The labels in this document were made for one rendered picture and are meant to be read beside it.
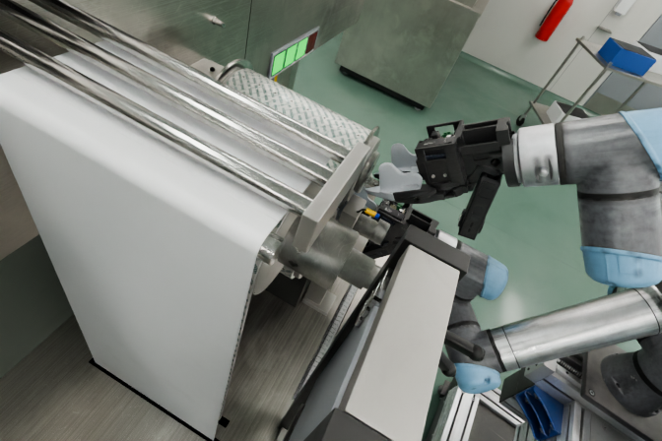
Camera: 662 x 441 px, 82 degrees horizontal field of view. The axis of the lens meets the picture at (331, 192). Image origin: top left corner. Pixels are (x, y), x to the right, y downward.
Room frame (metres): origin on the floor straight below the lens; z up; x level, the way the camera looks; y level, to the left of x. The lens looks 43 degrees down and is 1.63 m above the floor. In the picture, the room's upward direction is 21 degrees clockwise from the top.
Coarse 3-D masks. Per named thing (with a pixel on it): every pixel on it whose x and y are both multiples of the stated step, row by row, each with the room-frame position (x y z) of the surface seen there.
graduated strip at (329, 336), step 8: (352, 288) 0.51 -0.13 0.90; (344, 296) 0.48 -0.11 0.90; (352, 296) 0.49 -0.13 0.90; (344, 304) 0.46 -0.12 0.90; (336, 312) 0.43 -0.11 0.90; (344, 312) 0.44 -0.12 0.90; (336, 320) 0.42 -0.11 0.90; (328, 328) 0.39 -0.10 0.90; (336, 328) 0.40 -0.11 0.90; (328, 336) 0.38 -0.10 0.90; (320, 344) 0.36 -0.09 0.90; (328, 344) 0.36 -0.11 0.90; (320, 352) 0.34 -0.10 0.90; (312, 360) 0.32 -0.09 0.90; (312, 368) 0.30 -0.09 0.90; (304, 376) 0.29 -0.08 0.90; (296, 392) 0.25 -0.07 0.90
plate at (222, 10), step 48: (96, 0) 0.38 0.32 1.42; (144, 0) 0.45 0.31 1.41; (192, 0) 0.54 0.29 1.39; (240, 0) 0.66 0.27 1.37; (288, 0) 0.84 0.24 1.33; (336, 0) 1.14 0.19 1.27; (48, 48) 0.31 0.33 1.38; (192, 48) 0.54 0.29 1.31; (240, 48) 0.68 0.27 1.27; (0, 144) 0.24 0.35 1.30; (0, 192) 0.22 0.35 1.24; (0, 240) 0.20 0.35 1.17
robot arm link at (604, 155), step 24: (576, 120) 0.44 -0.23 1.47; (600, 120) 0.43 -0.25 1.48; (624, 120) 0.42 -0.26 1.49; (648, 120) 0.41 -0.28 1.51; (576, 144) 0.40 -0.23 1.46; (600, 144) 0.40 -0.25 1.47; (624, 144) 0.39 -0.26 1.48; (648, 144) 0.39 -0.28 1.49; (576, 168) 0.39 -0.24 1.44; (600, 168) 0.39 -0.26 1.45; (624, 168) 0.38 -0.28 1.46; (648, 168) 0.38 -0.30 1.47; (600, 192) 0.37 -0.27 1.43; (624, 192) 0.37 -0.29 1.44
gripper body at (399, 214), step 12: (384, 204) 0.53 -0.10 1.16; (396, 204) 0.56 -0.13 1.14; (408, 204) 0.56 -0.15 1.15; (384, 216) 0.51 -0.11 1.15; (396, 216) 0.51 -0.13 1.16; (408, 216) 0.52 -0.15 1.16; (420, 216) 0.54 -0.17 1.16; (396, 228) 0.50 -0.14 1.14; (420, 228) 0.52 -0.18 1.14; (432, 228) 0.51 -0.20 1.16; (384, 240) 0.50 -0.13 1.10; (396, 240) 0.51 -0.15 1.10
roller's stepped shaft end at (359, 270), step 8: (352, 256) 0.23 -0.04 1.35; (360, 256) 0.23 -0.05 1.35; (344, 264) 0.22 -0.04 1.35; (352, 264) 0.22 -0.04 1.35; (360, 264) 0.23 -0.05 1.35; (368, 264) 0.23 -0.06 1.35; (344, 272) 0.22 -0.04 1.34; (352, 272) 0.22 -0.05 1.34; (360, 272) 0.22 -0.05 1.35; (368, 272) 0.22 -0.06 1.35; (376, 272) 0.23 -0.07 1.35; (344, 280) 0.22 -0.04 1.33; (352, 280) 0.22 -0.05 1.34; (360, 280) 0.21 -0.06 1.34; (368, 280) 0.22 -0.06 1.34; (360, 288) 0.21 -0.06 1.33
